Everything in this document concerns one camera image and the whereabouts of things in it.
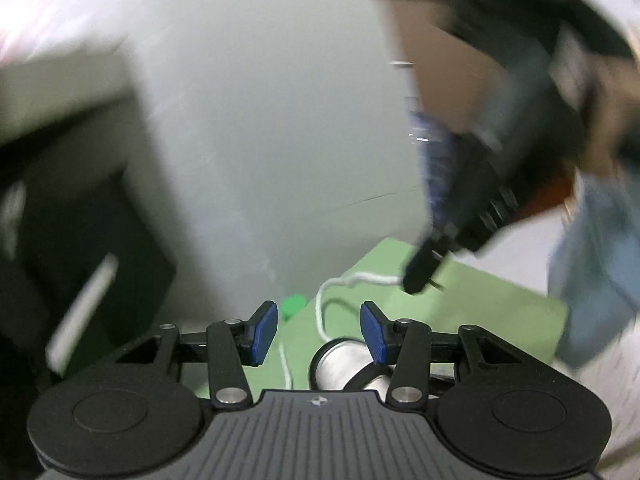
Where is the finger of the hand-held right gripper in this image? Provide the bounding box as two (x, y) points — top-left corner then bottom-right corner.
(402, 232), (453, 297)

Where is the brown wooden door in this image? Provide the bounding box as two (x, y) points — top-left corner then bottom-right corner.
(392, 15), (506, 133)

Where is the white board panel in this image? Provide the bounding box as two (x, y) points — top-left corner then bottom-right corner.
(135, 0), (431, 271)

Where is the white and black sneaker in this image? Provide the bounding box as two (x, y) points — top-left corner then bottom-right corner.
(309, 337), (401, 392)

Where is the black cabinet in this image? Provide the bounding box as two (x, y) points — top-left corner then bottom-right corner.
(0, 95), (178, 461)

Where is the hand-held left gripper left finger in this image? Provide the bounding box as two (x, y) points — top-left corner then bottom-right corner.
(115, 301), (279, 408)

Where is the white cabinet handle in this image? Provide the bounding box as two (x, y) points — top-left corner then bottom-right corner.
(47, 255), (118, 376)

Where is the white shoelace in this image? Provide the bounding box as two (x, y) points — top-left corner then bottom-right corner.
(277, 272), (416, 391)

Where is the person's right leg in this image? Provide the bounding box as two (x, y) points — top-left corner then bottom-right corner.
(547, 170), (640, 371)

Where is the green round cap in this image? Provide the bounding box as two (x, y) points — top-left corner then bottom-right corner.
(282, 294), (307, 320)

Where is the green foam board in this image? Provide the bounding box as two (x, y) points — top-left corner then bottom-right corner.
(192, 237), (568, 401)

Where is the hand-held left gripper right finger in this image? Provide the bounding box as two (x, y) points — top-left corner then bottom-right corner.
(360, 301), (526, 408)

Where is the person's right hand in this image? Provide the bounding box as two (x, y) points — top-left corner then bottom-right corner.
(582, 55), (640, 173)

